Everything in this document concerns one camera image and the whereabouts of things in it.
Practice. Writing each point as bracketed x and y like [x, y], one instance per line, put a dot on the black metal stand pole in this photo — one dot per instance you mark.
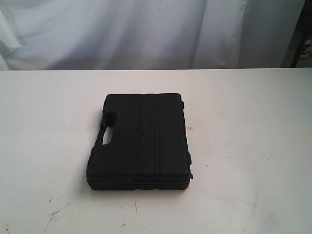
[301, 31]

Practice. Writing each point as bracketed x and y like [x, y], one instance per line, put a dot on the white and black sneaker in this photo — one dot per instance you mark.
[306, 48]

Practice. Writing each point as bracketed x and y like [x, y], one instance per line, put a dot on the black plastic tool case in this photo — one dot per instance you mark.
[141, 144]

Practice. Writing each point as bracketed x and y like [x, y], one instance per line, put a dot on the white backdrop curtain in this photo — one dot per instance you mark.
[145, 34]

